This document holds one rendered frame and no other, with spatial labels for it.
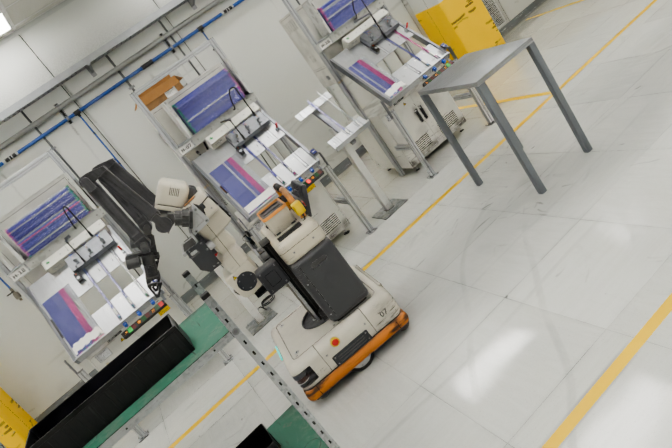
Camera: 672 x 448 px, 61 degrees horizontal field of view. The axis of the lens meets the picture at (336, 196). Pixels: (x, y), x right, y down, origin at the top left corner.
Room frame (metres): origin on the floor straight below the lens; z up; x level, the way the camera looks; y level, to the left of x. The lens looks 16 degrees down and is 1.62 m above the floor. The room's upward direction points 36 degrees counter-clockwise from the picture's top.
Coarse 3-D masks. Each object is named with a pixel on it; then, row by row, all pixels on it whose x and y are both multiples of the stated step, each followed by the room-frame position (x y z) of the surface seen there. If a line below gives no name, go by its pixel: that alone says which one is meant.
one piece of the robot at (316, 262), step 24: (288, 192) 2.85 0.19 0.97; (264, 240) 2.97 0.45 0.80; (288, 240) 2.71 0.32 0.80; (312, 240) 2.72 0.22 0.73; (288, 264) 2.71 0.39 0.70; (312, 264) 2.71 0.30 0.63; (336, 264) 2.72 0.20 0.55; (312, 288) 2.69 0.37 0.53; (336, 288) 2.71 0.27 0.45; (360, 288) 2.72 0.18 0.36; (312, 312) 2.90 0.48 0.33; (336, 312) 2.70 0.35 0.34
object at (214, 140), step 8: (256, 104) 4.62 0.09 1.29; (240, 112) 4.60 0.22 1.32; (248, 112) 4.58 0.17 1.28; (232, 120) 4.57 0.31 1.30; (240, 120) 4.55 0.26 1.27; (224, 128) 4.53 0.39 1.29; (232, 128) 4.52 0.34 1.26; (208, 136) 4.51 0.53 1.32; (216, 136) 4.49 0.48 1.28; (224, 136) 4.51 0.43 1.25; (208, 144) 4.53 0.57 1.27; (216, 144) 4.49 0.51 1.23
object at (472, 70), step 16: (496, 48) 3.45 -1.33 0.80; (512, 48) 3.21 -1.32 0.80; (528, 48) 3.19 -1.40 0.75; (464, 64) 3.61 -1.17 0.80; (480, 64) 3.35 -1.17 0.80; (496, 64) 3.13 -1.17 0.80; (544, 64) 3.17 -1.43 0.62; (432, 80) 3.78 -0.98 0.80; (448, 80) 3.50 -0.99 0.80; (464, 80) 3.26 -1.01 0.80; (480, 80) 3.08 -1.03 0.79; (544, 80) 3.20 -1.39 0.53; (480, 96) 3.11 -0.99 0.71; (560, 96) 3.17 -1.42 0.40; (432, 112) 3.73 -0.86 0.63; (496, 112) 3.08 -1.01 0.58; (448, 128) 3.73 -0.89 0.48; (512, 128) 3.82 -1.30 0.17; (576, 128) 3.17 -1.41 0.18; (512, 144) 3.08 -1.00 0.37; (464, 160) 3.72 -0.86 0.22; (528, 160) 3.09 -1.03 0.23; (528, 176) 3.11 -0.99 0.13; (544, 192) 3.08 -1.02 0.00
